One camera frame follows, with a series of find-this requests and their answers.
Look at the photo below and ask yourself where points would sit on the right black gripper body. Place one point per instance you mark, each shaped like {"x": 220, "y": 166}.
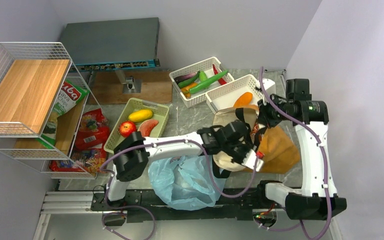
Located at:
{"x": 271, "y": 116}

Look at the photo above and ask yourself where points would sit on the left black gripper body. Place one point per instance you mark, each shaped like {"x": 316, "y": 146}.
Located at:
{"x": 237, "y": 150}

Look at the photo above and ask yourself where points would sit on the orange toy carrot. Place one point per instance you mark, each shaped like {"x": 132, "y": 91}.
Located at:
{"x": 244, "y": 100}

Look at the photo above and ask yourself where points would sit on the yellow canvas tote bag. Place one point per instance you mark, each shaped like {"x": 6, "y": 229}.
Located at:
{"x": 279, "y": 153}

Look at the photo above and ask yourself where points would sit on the long green toy pepper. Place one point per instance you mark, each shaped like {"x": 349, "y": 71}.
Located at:
{"x": 203, "y": 85}

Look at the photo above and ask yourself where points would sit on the blue printed plastic grocery bag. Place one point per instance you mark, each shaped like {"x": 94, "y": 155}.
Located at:
{"x": 183, "y": 182}

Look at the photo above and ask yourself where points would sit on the green toy vegetable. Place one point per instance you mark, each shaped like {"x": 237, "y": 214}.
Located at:
{"x": 189, "y": 81}

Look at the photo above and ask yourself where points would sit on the toy watermelon slice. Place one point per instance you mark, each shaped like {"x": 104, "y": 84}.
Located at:
{"x": 147, "y": 126}

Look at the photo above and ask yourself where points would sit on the yellow toy lemon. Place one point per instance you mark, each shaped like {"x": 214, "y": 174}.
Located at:
{"x": 141, "y": 115}

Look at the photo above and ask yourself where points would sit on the red toy apple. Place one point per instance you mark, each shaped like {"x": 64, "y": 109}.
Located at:
{"x": 126, "y": 128}

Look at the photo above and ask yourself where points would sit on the green cassava chips bag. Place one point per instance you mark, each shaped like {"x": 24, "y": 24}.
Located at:
{"x": 68, "y": 97}

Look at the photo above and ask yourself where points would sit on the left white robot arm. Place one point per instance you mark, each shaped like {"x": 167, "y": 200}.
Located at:
{"x": 133, "y": 154}

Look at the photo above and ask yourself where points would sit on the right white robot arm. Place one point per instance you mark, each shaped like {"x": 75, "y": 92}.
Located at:
{"x": 317, "y": 199}

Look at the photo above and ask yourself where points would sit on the empty white plastic basket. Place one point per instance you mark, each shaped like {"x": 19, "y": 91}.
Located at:
{"x": 225, "y": 96}

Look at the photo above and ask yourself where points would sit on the orange toy ginger root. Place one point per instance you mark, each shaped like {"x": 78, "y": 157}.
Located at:
{"x": 186, "y": 90}

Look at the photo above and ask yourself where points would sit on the white basket with vegetables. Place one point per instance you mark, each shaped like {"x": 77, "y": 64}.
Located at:
{"x": 205, "y": 66}

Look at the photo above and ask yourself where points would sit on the green toy cucumber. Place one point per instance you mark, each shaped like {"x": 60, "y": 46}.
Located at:
{"x": 202, "y": 76}

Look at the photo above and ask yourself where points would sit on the light green plastic basket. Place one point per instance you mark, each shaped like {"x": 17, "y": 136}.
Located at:
{"x": 161, "y": 113}

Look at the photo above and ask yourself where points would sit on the purple toy eggplant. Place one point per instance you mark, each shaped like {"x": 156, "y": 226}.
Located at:
{"x": 182, "y": 78}

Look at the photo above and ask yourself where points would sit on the red snack packet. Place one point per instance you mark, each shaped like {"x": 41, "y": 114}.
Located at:
{"x": 93, "y": 130}

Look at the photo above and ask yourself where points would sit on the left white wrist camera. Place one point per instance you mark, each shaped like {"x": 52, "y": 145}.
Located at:
{"x": 253, "y": 160}

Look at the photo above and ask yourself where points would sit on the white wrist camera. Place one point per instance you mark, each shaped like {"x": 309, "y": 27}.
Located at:
{"x": 253, "y": 160}
{"x": 269, "y": 86}

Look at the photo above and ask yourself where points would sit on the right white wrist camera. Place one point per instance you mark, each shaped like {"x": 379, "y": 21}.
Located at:
{"x": 269, "y": 86}

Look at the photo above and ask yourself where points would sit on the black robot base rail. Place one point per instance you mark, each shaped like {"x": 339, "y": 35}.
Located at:
{"x": 242, "y": 208}

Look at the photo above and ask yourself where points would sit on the grey metal camera stand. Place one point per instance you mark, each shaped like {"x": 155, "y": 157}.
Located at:
{"x": 130, "y": 84}

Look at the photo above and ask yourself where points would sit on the grey network switch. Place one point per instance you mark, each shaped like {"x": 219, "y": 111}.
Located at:
{"x": 113, "y": 44}

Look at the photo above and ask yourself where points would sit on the white wire shelf rack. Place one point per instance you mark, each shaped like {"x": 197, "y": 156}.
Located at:
{"x": 31, "y": 76}

